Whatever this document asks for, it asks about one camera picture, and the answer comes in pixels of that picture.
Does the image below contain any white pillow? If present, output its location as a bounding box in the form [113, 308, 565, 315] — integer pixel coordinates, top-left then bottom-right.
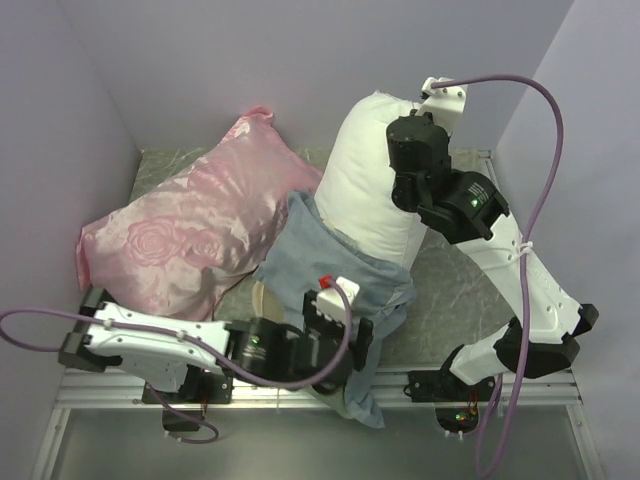
[315, 91, 426, 270]

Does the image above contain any blue and beige pillowcase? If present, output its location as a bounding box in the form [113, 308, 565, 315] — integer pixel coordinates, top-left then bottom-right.
[252, 188, 417, 430]

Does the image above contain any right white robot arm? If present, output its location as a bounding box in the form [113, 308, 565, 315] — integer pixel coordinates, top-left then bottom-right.
[386, 114, 599, 400]

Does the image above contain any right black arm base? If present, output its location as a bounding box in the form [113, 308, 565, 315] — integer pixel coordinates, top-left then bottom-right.
[403, 370, 502, 438]

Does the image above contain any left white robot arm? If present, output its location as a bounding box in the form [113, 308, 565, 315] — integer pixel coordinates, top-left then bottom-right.
[58, 277, 373, 402]

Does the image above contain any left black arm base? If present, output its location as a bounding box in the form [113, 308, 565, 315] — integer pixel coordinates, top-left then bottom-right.
[157, 368, 233, 433]

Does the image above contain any pink satin rose pillow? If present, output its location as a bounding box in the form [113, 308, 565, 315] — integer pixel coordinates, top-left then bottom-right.
[75, 106, 321, 321]

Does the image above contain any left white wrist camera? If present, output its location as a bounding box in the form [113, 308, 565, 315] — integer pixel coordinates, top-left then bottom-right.
[315, 275, 360, 324]

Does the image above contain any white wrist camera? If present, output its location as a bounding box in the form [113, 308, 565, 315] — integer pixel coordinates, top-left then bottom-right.
[315, 275, 360, 324]
[416, 77, 466, 137]

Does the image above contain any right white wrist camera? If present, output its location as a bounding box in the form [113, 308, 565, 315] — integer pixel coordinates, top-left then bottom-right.
[416, 77, 466, 137]

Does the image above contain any aluminium rail frame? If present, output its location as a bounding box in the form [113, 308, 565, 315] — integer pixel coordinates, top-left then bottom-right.
[29, 363, 585, 480]

